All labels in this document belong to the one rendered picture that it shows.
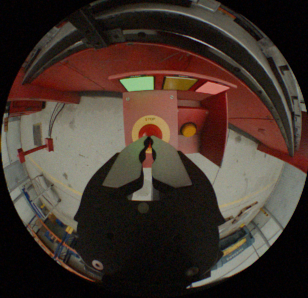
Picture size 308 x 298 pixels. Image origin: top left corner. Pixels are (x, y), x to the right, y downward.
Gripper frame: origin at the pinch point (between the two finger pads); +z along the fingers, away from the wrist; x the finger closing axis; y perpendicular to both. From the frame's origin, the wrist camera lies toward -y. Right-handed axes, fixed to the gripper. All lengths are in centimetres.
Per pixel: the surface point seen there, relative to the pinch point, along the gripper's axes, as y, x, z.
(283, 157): 37, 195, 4
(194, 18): -20.5, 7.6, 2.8
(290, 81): -25, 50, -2
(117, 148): 50, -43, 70
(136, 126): 0.2, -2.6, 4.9
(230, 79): -12.4, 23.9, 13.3
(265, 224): 489, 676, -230
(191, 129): 3.0, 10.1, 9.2
